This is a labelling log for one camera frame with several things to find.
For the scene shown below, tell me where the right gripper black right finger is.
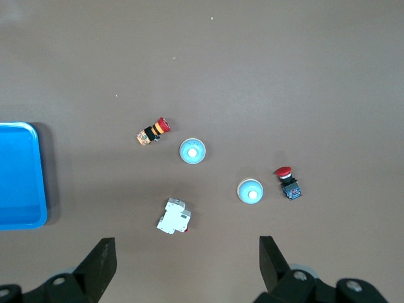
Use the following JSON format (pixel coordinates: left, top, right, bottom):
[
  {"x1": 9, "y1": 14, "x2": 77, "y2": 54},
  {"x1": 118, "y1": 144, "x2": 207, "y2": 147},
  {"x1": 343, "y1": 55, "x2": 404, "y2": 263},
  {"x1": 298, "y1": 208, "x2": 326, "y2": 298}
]
[{"x1": 255, "y1": 235, "x2": 340, "y2": 303}]

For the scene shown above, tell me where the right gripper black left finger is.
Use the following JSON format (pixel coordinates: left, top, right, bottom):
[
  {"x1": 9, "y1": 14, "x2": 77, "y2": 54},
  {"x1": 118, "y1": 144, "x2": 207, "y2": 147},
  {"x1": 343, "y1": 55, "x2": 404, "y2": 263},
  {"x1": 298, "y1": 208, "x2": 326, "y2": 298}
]
[{"x1": 18, "y1": 237, "x2": 118, "y2": 303}]

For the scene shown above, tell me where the light blue desk bell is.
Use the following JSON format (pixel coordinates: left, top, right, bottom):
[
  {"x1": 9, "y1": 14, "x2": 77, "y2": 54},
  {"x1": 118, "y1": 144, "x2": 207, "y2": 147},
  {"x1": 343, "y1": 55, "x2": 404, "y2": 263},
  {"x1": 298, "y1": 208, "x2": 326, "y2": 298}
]
[
  {"x1": 236, "y1": 177, "x2": 264, "y2": 205},
  {"x1": 179, "y1": 138, "x2": 207, "y2": 166}
]

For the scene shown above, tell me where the white circuit breaker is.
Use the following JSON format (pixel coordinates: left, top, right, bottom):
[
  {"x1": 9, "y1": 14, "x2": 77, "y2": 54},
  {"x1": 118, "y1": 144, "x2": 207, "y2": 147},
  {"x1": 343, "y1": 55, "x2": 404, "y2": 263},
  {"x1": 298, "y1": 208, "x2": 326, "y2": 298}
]
[{"x1": 157, "y1": 197, "x2": 192, "y2": 235}]

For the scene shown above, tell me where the red push button blue base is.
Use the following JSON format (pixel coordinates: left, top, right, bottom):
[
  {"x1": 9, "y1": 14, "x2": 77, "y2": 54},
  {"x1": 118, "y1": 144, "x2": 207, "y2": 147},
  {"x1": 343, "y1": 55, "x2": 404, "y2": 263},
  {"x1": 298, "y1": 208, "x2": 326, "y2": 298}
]
[{"x1": 273, "y1": 165, "x2": 303, "y2": 201}]

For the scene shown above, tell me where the blue plastic tray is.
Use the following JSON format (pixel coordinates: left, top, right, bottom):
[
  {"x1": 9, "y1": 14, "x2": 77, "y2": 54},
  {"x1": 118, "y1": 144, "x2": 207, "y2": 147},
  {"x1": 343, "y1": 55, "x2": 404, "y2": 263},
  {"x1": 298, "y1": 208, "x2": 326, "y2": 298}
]
[{"x1": 0, "y1": 122, "x2": 48, "y2": 230}]

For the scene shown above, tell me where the red emergency stop orange base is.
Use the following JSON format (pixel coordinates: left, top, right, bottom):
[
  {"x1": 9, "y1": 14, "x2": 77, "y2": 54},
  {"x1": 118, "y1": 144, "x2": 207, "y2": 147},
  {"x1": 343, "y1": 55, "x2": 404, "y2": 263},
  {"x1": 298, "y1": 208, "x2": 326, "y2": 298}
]
[{"x1": 136, "y1": 117, "x2": 172, "y2": 147}]

